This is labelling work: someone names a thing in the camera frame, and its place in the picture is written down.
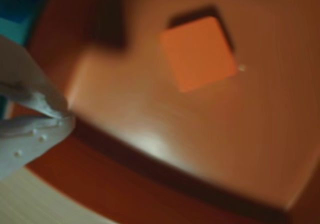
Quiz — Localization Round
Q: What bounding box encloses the orange plastic box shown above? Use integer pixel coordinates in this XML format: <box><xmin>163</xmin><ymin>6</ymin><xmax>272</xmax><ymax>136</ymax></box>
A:
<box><xmin>23</xmin><ymin>0</ymin><xmax>320</xmax><ymax>224</ymax></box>

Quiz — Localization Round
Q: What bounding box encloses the teal plastic box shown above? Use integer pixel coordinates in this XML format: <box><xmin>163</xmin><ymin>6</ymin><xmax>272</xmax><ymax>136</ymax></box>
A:
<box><xmin>0</xmin><ymin>0</ymin><xmax>55</xmax><ymax>48</ymax></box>

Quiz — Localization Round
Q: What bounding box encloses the orange cube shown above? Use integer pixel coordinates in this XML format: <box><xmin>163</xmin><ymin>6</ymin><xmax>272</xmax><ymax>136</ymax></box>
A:
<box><xmin>159</xmin><ymin>17</ymin><xmax>239</xmax><ymax>94</ymax></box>

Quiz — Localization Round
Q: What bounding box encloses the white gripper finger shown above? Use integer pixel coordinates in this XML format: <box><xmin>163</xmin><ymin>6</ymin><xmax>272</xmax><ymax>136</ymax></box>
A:
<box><xmin>0</xmin><ymin>114</ymin><xmax>76</xmax><ymax>180</ymax></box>
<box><xmin>0</xmin><ymin>34</ymin><xmax>69</xmax><ymax>117</ymax></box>

